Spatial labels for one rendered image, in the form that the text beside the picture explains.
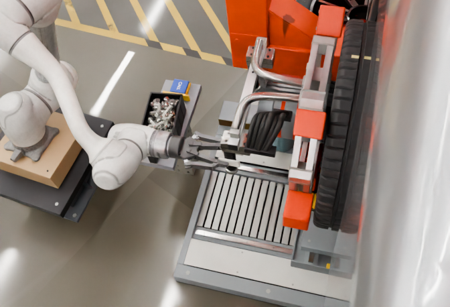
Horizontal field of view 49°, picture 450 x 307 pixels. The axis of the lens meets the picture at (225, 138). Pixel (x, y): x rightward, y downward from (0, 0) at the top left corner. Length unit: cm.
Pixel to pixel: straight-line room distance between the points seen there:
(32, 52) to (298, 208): 94
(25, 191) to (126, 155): 93
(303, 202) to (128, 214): 123
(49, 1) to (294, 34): 90
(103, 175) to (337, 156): 66
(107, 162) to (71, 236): 109
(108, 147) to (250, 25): 78
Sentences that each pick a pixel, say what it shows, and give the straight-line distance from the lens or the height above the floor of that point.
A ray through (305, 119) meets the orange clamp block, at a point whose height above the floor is 115.
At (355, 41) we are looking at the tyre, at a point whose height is 117.
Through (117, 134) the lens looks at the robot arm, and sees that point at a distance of 165.
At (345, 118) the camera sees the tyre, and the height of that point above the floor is 113.
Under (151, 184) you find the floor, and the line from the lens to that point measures 254.
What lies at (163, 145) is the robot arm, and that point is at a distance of 160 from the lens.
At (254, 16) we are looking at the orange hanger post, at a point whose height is 84.
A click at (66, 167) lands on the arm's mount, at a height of 33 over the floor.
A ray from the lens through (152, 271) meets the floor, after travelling 237.
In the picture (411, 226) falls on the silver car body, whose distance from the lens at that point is 61.
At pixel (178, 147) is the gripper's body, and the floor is 86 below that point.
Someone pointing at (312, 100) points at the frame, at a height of 112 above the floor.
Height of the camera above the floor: 221
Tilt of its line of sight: 58 degrees down
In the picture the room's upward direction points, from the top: 10 degrees counter-clockwise
